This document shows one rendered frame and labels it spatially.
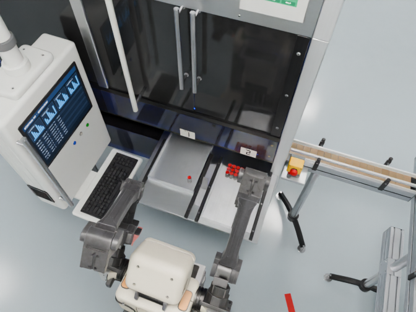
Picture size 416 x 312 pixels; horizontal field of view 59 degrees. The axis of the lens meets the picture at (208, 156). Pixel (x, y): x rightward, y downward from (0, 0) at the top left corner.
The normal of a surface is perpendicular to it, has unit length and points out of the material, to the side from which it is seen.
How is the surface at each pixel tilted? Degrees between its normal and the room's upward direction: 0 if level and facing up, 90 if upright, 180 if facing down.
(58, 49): 0
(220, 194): 0
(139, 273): 48
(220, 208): 0
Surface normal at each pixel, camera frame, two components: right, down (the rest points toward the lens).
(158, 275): -0.24, 0.23
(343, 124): 0.01, -0.53
